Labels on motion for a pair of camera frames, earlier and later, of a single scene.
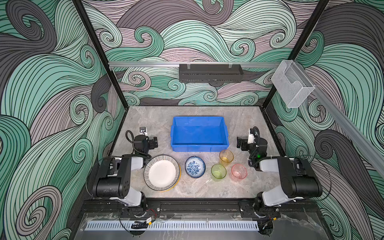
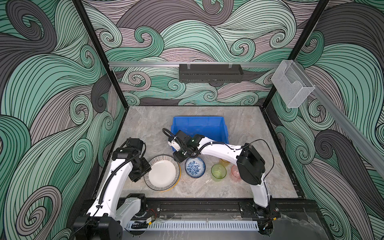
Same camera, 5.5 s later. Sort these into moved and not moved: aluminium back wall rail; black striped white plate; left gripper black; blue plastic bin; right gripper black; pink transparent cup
Moved: right gripper black; left gripper black
Not moved: black striped white plate; pink transparent cup; blue plastic bin; aluminium back wall rail
